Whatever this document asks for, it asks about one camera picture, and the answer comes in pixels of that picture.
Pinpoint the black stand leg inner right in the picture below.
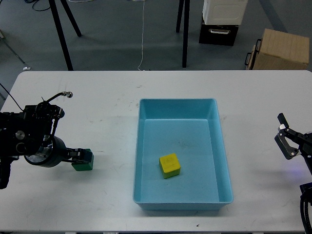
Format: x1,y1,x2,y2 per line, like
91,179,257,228
175,0,184,33

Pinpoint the white hanging cord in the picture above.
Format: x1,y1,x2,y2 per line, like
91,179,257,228
137,0,147,72

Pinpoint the black stand leg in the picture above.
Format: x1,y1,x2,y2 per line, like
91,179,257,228
182,0,190,68
61,0,82,37
49,0,73,71
175,0,184,33

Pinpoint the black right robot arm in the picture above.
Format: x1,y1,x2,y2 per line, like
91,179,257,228
274,113,312,234

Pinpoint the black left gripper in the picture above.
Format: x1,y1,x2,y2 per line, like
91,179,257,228
24,136,92,168

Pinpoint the black stand leg inner left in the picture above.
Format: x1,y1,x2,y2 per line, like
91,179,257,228
61,0,82,37

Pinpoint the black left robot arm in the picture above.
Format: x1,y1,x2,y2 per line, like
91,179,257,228
0,92,94,189

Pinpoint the yellow wooden block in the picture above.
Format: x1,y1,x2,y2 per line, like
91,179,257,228
158,153,181,179

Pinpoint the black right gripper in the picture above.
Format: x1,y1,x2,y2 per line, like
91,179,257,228
274,113,312,173

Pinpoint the black drawer box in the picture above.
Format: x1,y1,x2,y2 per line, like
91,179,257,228
199,21,239,46

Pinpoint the blue plastic tray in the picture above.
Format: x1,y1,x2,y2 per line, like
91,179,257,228
133,98,234,210

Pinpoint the green wooden block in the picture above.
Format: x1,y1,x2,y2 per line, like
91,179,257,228
71,153,94,171

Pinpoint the white appliance box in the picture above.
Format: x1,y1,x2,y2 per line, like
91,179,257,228
202,0,248,25

